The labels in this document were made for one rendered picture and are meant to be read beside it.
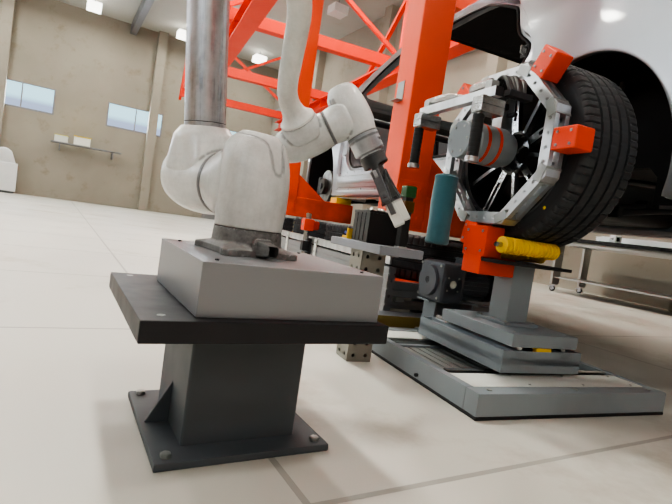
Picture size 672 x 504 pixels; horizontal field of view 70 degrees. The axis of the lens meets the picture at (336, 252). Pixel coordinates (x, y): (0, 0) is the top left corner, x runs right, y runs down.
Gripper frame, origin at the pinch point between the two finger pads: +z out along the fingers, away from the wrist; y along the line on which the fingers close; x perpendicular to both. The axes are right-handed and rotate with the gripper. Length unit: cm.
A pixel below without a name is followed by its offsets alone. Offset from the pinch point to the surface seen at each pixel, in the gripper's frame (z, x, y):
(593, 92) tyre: -9, -65, 34
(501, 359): 57, -7, 21
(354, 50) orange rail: -253, 70, 663
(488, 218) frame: 14.4, -21.1, 38.6
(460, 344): 53, 6, 37
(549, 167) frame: 6, -44, 24
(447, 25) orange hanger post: -66, -38, 96
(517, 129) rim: -10, -43, 54
